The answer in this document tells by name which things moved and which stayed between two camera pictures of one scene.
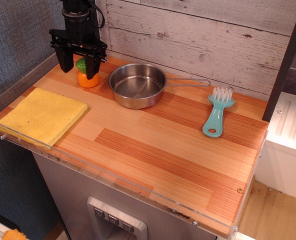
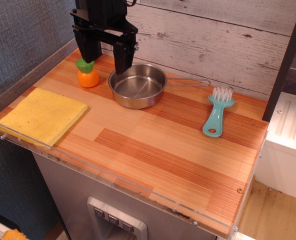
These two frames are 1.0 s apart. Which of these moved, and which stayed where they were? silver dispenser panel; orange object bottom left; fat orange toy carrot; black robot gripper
Moved: black robot gripper
Stayed: orange object bottom left; fat orange toy carrot; silver dispenser panel
